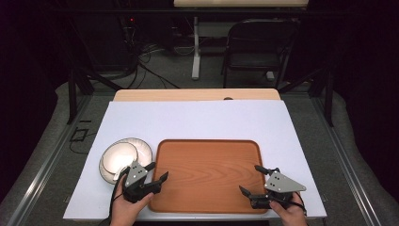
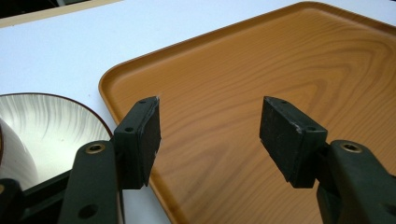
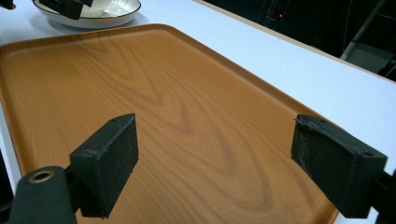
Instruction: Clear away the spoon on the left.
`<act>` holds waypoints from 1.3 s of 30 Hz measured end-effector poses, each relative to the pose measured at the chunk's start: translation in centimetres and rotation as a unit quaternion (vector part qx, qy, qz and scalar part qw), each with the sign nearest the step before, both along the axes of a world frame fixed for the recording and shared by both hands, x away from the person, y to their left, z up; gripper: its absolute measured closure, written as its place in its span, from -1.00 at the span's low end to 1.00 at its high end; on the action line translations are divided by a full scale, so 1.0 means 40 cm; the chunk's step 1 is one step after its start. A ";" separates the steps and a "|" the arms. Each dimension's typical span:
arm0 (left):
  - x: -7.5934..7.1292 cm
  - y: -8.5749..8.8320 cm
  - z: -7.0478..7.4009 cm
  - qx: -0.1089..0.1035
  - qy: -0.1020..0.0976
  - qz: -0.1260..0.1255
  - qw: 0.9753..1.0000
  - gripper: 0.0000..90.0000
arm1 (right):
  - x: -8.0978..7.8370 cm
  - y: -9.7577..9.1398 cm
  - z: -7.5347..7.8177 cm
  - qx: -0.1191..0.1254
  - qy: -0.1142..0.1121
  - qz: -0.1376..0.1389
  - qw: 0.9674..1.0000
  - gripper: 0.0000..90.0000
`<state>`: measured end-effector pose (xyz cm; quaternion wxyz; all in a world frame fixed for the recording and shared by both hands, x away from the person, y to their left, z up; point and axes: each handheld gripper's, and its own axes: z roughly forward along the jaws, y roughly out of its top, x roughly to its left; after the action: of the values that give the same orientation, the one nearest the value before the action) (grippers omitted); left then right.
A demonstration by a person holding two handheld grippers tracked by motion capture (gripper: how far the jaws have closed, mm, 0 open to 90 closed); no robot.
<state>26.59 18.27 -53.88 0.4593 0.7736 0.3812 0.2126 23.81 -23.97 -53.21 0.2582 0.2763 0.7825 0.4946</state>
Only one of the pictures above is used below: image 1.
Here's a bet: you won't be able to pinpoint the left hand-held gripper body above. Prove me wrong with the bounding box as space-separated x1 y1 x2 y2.
121 160 163 203

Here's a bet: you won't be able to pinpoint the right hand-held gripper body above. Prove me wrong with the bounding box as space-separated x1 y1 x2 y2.
249 170 308 210

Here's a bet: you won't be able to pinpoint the person's right hand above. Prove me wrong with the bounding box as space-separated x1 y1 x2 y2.
269 192 309 226

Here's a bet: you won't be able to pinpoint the person's left hand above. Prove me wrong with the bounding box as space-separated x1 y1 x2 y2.
109 184 155 226

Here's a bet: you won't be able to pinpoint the white plate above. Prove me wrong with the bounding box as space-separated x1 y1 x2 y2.
99 137 153 186

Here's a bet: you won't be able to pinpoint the small white bowl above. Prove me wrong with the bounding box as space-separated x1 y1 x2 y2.
102 141 139 175

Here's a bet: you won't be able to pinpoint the brown wooden tray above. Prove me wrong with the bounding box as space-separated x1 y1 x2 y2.
148 138 268 216

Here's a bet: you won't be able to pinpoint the white table board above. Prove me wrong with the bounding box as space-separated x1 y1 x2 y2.
62 100 327 220

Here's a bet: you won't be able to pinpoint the light wooden table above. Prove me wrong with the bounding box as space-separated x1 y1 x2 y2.
112 88 281 103

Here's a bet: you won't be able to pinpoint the black metal stand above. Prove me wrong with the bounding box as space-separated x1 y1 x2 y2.
67 18 123 125
278 67 335 128

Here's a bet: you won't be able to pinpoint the black folding chair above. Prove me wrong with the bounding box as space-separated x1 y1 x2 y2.
221 18 299 89

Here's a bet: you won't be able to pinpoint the white desk leg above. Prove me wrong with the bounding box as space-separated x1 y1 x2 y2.
191 16 202 81

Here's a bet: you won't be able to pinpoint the beige desk top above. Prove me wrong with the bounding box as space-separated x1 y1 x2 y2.
173 0 310 8

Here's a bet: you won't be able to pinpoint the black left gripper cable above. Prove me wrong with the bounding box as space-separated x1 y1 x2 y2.
108 167 131 218

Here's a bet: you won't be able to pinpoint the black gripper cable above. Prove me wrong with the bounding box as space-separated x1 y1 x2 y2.
108 167 131 218
279 191 308 217

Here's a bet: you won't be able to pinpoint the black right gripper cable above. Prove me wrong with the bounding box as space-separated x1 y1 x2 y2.
279 191 308 217

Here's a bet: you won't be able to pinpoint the black rectangular floor frame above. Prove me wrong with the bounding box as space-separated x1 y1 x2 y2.
69 126 89 143

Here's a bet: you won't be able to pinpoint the grey metal floor rail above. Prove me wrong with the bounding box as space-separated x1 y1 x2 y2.
310 92 382 226
6 93 92 226

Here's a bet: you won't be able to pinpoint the black floor cables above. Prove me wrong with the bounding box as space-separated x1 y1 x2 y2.
123 26 182 90

